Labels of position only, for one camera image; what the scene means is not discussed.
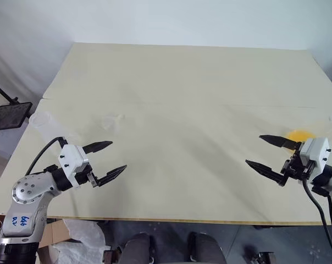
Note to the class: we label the black tablet screen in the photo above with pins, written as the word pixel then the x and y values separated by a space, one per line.
pixel 9 115

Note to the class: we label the brown cardboard box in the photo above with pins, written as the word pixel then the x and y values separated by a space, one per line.
pixel 54 233

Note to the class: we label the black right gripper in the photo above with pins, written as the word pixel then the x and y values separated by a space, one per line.
pixel 295 166

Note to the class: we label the white plastic bag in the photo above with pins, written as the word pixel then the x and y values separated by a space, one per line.
pixel 83 242

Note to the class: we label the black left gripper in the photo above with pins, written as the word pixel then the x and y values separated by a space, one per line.
pixel 85 177

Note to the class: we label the black metal caster frame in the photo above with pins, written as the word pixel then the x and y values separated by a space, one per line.
pixel 262 255

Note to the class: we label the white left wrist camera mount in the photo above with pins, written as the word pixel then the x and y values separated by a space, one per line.
pixel 71 159

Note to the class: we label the clear plastic cup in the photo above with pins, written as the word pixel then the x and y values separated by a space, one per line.
pixel 45 125

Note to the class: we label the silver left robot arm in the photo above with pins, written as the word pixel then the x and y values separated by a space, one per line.
pixel 25 192

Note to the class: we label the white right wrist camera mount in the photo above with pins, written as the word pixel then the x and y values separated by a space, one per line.
pixel 317 151

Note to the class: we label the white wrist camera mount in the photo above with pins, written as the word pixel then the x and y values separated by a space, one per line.
pixel 317 151
pixel 71 159

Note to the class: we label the dark rounded shape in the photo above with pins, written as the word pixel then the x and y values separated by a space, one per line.
pixel 207 248
pixel 138 248

